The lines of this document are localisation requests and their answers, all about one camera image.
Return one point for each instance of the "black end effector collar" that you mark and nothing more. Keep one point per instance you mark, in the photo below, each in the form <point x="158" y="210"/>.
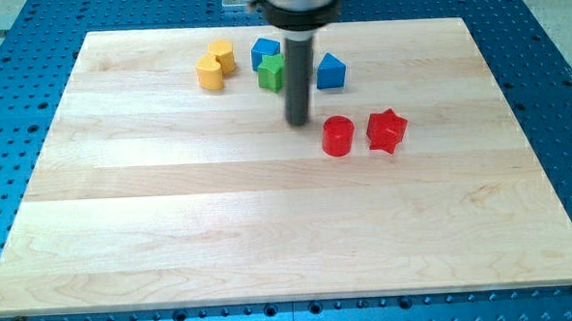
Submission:
<point x="300" y="21"/>

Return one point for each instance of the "red star block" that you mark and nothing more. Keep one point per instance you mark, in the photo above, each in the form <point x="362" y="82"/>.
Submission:
<point x="385" y="130"/>

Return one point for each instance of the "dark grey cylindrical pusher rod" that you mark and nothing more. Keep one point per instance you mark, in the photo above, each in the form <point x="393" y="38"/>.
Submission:
<point x="298" y="70"/>

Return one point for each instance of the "yellow hexagon block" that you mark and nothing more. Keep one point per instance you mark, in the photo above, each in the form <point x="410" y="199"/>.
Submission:
<point x="223" y="52"/>

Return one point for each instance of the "green star block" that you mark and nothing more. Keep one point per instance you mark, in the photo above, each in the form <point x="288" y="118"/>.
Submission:
<point x="270" y="72"/>

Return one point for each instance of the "blue triangle block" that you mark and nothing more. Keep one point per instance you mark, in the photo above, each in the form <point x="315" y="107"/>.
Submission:
<point x="331" y="73"/>

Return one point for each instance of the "light wooden board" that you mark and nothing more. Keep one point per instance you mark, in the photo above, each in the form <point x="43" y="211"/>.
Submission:
<point x="152" y="192"/>

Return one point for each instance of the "blue cube block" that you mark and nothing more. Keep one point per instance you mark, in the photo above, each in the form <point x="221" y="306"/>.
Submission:
<point x="263" y="47"/>

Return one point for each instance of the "red cylinder block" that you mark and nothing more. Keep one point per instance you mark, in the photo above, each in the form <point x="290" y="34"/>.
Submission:
<point x="338" y="133"/>

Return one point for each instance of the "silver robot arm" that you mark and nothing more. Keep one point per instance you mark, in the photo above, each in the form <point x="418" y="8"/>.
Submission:
<point x="298" y="5"/>

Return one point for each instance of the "yellow heart block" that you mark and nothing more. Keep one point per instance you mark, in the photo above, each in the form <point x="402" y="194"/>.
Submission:
<point x="209" y="72"/>

